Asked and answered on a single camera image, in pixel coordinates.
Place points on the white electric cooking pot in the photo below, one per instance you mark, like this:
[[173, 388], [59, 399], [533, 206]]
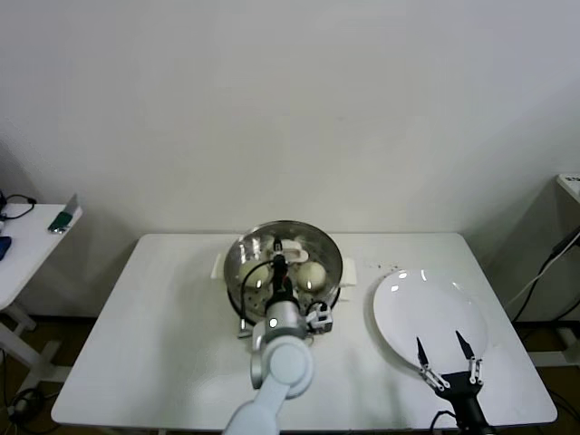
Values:
[[350, 272]]

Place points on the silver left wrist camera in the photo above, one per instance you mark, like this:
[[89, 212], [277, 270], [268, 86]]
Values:
[[322, 319]]

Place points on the white side desk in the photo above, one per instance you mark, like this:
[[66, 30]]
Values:
[[568, 204]]

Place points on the dark crumb specks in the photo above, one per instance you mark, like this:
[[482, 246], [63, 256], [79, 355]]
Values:
[[393, 267]]

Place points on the white round plate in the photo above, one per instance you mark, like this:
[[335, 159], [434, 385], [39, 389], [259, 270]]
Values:
[[426, 312]]

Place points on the white side table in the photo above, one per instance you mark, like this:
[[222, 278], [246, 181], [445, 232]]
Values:
[[31, 235]]

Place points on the green card package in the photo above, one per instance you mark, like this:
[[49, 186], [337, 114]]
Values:
[[61, 221]]

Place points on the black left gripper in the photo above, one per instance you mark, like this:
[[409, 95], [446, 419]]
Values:
[[280, 283]]

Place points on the stainless steel steamer basket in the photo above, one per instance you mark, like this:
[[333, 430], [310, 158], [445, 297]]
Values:
[[328, 290]]

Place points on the dark blue object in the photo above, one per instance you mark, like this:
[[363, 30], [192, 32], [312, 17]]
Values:
[[4, 248]]

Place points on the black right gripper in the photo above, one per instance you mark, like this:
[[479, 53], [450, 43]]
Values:
[[462, 389]]

